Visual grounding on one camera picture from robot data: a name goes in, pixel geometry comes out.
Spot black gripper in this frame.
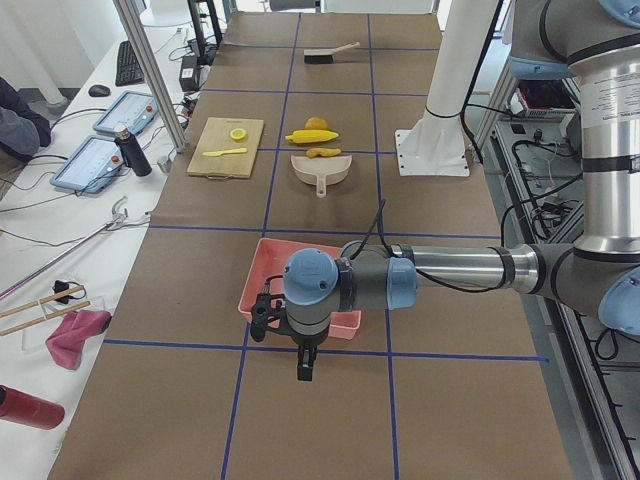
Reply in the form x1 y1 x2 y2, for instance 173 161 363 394
294 336 320 381

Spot beige plastic dustpan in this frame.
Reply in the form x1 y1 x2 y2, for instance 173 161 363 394
291 155 352 198

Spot tan toy ginger root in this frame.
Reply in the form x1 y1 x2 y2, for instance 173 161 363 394
306 147 342 158

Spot yellow toy corn cob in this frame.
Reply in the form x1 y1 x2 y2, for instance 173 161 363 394
285 129 339 144

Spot brown toy potato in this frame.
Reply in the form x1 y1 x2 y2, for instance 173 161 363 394
304 117 329 130

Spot beige hand brush black bristles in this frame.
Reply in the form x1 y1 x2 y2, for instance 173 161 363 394
303 42 360 65

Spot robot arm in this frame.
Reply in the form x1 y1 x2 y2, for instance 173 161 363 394
280 1 639 381

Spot pink plastic bin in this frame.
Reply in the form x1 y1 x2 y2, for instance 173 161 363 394
238 238 361 340

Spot yellow toy knife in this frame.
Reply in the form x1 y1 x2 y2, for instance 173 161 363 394
202 147 248 157

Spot bamboo cutting board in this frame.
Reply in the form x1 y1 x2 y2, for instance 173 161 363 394
187 117 264 179

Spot pink cloth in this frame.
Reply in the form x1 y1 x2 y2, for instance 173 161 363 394
45 310 112 370

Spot reacher grabber stick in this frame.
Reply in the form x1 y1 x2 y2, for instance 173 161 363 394
1 196 151 300

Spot yellow toy lemon slice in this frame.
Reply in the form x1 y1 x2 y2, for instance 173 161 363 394
229 128 248 142

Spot wooden sticks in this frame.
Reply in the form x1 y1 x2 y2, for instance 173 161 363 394
1 285 91 337

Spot black water bottle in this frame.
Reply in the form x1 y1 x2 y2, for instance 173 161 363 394
114 123 152 177

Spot red water bottle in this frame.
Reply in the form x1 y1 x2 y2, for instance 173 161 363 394
1 385 65 430

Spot near teach pendant tablet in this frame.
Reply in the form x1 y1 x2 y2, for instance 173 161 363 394
50 135 124 194

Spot teach pendant tablet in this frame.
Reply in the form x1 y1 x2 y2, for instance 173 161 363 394
50 135 124 194
93 91 157 135

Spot far teach pendant tablet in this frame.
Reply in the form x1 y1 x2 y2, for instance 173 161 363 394
93 91 157 135

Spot black power adapter box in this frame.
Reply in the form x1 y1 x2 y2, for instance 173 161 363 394
179 55 201 92

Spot black keyboard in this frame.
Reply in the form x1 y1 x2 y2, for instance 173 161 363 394
115 40 144 87

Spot black computer mouse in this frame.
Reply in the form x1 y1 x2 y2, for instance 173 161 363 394
88 84 111 98

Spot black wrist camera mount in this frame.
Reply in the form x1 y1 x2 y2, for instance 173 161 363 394
250 286 288 342

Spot white pedestal column base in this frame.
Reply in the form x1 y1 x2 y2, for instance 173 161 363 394
395 0 501 177

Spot aluminium frame post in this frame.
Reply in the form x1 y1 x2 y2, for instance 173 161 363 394
113 0 187 153

